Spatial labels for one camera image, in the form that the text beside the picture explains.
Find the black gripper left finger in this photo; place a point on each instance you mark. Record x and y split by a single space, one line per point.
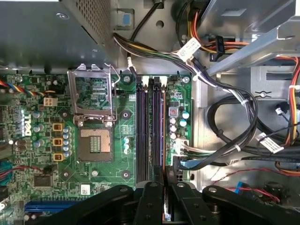
150 201

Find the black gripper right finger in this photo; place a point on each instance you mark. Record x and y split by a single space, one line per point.
187 204

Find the RAM slot white clips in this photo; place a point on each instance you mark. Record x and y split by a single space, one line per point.
160 129
145 129

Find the RAM slot black clips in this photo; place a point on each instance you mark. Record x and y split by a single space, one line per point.
155 129
139 129

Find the black open PC case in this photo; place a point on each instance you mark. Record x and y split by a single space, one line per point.
202 131

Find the CPU socket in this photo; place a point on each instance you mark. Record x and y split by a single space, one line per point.
95 144

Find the blue expansion slot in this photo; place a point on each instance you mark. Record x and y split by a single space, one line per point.
47 206

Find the green motherboard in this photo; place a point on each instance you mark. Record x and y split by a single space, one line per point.
126 98

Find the blue board connector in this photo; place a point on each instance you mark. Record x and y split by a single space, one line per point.
4 170

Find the grey metal drive cage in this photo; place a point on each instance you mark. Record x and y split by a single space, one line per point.
234 14

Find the grey power supply unit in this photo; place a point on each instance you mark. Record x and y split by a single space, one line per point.
47 35

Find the metal socket cover frame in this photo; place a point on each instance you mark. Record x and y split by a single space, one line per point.
71 93

